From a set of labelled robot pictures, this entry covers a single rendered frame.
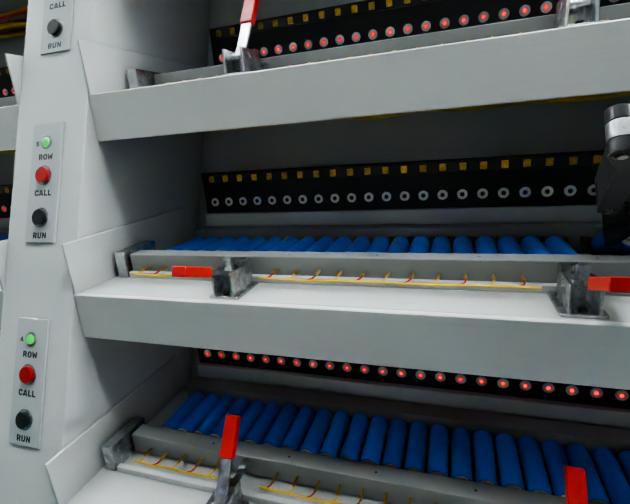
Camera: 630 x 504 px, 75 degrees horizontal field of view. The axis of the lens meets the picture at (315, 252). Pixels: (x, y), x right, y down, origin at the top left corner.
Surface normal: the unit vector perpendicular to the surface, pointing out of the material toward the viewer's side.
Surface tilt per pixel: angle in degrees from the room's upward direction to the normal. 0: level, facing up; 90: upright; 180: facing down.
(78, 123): 90
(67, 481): 90
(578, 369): 110
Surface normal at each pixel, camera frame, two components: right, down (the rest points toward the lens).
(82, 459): 0.95, 0.01
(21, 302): -0.31, -0.07
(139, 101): -0.30, 0.28
